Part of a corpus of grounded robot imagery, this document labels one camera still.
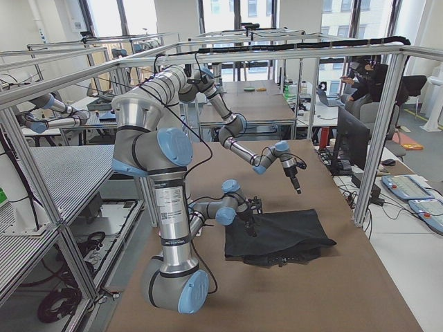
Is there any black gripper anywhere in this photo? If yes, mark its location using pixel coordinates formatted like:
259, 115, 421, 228
240, 207, 257, 237
284, 165, 302, 194

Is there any black printed t-shirt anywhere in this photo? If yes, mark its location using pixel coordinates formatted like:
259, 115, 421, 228
224, 209, 336, 267

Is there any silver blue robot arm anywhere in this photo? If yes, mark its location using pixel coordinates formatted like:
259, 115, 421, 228
112, 93, 253, 314
138, 66, 301, 193

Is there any black computer monitor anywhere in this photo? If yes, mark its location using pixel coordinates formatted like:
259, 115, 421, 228
329, 109, 370, 176

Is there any brown table mat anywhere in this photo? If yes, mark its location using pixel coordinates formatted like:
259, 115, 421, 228
107, 140, 420, 331

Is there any blue grey teach pendant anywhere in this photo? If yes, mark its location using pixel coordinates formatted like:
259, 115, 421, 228
381, 175, 435, 201

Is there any standing person in background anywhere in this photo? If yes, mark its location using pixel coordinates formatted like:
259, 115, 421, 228
341, 55, 388, 102

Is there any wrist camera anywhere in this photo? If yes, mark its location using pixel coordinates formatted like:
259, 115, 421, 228
296, 160, 307, 169
247, 196, 263, 214

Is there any aluminium cage frame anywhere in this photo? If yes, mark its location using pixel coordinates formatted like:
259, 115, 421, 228
0, 30, 412, 302

